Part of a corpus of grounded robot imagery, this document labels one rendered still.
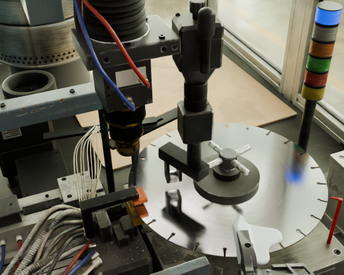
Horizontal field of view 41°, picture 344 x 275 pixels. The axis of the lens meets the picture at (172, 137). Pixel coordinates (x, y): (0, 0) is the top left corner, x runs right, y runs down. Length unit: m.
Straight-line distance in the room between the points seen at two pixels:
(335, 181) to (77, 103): 0.52
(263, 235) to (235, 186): 0.17
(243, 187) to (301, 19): 0.64
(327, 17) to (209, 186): 0.38
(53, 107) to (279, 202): 0.41
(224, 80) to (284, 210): 0.78
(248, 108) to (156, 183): 0.61
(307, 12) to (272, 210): 0.66
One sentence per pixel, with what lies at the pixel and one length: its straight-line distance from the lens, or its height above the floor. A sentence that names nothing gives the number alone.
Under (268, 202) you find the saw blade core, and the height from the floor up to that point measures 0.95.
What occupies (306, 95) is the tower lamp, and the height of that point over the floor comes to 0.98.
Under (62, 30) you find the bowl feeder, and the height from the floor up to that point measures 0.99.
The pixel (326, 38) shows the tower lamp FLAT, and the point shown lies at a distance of 0.92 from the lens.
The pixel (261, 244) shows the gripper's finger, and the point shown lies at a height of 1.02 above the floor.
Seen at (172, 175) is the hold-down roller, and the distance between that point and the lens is 0.74.
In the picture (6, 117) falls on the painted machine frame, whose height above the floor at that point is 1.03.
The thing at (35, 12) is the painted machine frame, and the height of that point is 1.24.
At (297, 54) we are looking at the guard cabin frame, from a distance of 1.32.
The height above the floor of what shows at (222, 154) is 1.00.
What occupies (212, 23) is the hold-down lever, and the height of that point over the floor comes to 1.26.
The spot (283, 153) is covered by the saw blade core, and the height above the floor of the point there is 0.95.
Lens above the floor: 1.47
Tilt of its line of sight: 37 degrees down
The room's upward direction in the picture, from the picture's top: 1 degrees counter-clockwise
